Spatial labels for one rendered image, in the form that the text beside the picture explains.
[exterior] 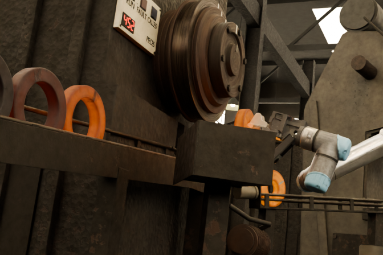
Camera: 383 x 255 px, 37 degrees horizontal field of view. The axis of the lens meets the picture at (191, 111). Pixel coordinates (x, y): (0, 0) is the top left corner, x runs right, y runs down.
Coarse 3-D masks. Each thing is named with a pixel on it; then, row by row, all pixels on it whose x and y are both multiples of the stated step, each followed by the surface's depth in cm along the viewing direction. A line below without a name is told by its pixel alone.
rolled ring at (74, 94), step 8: (72, 88) 143; (80, 88) 144; (88, 88) 147; (72, 96) 141; (80, 96) 144; (88, 96) 147; (96, 96) 150; (72, 104) 141; (88, 104) 151; (96, 104) 150; (72, 112) 141; (88, 112) 153; (96, 112) 151; (104, 112) 154; (96, 120) 152; (104, 120) 154; (64, 128) 138; (96, 128) 152; (104, 128) 154; (96, 136) 151
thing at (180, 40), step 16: (208, 0) 215; (192, 16) 202; (176, 32) 202; (192, 32) 202; (176, 48) 201; (176, 64) 201; (176, 80) 202; (192, 80) 202; (192, 96) 202; (192, 112) 210
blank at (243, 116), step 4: (240, 112) 195; (244, 112) 194; (248, 112) 197; (236, 116) 194; (240, 116) 193; (244, 116) 193; (248, 116) 197; (252, 116) 201; (236, 120) 193; (240, 120) 192; (244, 120) 192; (248, 120) 197; (236, 124) 192; (240, 124) 191; (244, 124) 192
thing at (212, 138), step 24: (192, 144) 146; (216, 144) 143; (240, 144) 144; (264, 144) 146; (192, 168) 141; (216, 168) 142; (240, 168) 143; (264, 168) 144; (216, 192) 153; (216, 216) 152; (216, 240) 150
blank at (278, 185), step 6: (276, 174) 245; (276, 180) 244; (282, 180) 247; (264, 186) 240; (276, 186) 245; (282, 186) 246; (264, 192) 239; (276, 192) 244; (282, 192) 246; (276, 198) 243; (282, 198) 245; (270, 204) 240; (276, 204) 243
